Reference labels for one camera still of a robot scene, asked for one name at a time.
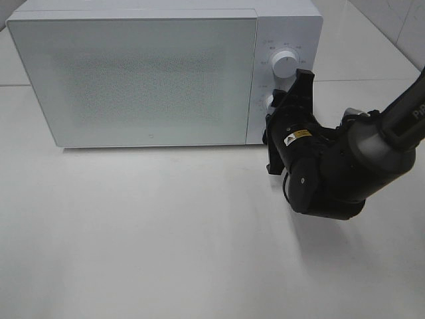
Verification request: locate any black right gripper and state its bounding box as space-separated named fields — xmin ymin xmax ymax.
xmin=263 ymin=68 xmax=322 ymax=176

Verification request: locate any white timer knob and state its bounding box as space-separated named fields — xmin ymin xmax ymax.
xmin=266 ymin=95 xmax=275 ymax=114

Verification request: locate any white microwave door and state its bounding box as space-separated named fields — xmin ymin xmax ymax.
xmin=9 ymin=17 xmax=256 ymax=148

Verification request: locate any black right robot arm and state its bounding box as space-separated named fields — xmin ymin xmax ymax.
xmin=262 ymin=69 xmax=424 ymax=220

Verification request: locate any upper white power knob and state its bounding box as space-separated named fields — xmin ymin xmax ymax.
xmin=271 ymin=50 xmax=298 ymax=78

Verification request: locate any white microwave oven body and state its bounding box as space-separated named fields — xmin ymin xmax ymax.
xmin=6 ymin=1 xmax=323 ymax=148

